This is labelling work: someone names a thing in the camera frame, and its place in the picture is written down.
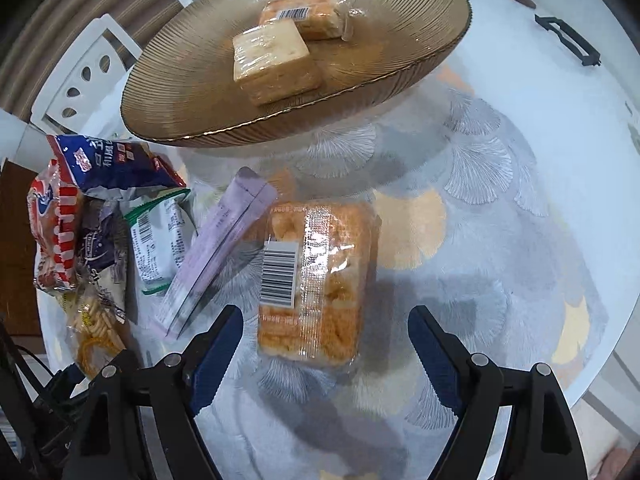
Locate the purple sachet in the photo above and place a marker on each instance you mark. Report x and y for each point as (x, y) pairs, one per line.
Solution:
(210, 250)

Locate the orange bread packet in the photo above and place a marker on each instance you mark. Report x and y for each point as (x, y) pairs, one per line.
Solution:
(330, 280)

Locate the blue chip bag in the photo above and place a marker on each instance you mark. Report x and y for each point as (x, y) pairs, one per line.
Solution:
(115, 165)

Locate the brown wooden cabinet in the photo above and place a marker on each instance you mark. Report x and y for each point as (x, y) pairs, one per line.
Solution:
(15, 235)

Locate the red striped snack packet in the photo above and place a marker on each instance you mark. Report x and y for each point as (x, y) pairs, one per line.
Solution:
(50, 220)

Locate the amber ribbed glass plate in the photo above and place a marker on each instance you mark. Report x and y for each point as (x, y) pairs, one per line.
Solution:
(190, 85)

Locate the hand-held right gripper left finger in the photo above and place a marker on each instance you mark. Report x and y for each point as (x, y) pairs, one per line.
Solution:
(220, 355)

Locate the grey and white snack packet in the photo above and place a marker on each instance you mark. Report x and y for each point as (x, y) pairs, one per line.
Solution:
(100, 245)

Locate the wrapped pastry with barcode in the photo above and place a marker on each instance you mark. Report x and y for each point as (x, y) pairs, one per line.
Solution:
(320, 15)

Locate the wrapped square pastry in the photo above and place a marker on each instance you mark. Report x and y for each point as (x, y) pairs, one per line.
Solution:
(275, 65)

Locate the clear cracker packet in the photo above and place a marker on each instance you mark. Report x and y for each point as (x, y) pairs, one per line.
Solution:
(95, 325)

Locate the green and white snack packet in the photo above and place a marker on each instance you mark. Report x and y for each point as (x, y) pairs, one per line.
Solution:
(155, 240)

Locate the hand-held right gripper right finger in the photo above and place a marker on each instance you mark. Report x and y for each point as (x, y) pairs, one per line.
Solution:
(435, 360)

